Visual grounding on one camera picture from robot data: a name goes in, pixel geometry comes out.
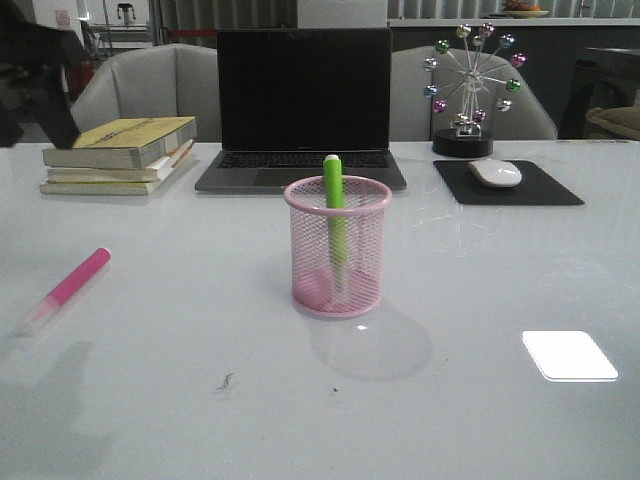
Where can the black mouse pad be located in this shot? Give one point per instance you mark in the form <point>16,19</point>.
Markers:
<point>537,188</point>

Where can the pink mesh pen holder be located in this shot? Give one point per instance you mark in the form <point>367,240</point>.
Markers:
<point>312,275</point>

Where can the top yellow book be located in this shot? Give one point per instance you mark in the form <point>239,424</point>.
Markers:
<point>129,143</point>

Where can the grey laptop black screen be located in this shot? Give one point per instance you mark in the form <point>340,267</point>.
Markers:
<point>290,97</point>

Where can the cream book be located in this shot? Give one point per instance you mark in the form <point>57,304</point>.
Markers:
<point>100,188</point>
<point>157,171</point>

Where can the green highlighter pen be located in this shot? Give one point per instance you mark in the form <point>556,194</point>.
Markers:
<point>334,199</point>

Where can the fruit bowl on counter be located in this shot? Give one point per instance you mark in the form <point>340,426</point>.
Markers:
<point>522,10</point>

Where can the pink highlighter pen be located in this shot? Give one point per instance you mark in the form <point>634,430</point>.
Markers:
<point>55,299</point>

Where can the bottom cream book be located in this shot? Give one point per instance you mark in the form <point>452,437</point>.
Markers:
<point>100,188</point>

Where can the left grey armchair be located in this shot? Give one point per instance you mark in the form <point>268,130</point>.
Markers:
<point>162,81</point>

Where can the right grey armchair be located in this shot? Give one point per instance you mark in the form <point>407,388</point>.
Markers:
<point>425,98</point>

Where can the grey armchair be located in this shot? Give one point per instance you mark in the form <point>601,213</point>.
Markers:
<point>425,98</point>
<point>162,81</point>

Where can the white computer mouse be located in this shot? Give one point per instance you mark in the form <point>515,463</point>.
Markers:
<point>495,173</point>

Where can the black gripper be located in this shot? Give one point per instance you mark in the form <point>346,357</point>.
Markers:
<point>32,59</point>

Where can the middle cream book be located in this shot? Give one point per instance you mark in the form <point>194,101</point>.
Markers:
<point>157,171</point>

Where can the olive sofa cushion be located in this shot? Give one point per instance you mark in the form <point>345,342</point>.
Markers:
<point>613,123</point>

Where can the red trash bin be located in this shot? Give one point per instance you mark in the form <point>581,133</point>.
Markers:
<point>78,77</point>

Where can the ferris wheel desk toy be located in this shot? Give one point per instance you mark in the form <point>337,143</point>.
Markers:
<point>466,136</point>

